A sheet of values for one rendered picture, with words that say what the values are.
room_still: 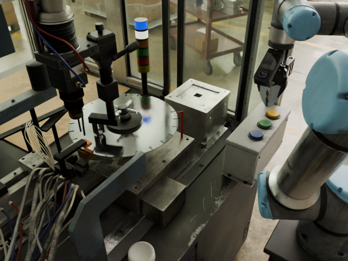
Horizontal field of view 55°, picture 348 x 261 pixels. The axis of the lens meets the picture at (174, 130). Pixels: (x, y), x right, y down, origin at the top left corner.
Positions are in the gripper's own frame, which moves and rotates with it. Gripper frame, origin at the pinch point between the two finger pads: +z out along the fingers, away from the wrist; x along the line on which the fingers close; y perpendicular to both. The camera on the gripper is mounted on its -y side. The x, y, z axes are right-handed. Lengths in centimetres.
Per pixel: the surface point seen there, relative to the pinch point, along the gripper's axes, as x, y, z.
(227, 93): 18.7, 10.9, 8.2
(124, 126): 30.7, -32.2, 1.4
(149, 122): 26.5, -25.7, 2.6
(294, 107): 25, 163, 102
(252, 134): 0.2, -7.7, 7.0
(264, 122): -0.2, 0.3, 7.2
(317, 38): 53, 331, 105
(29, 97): 54, -45, -7
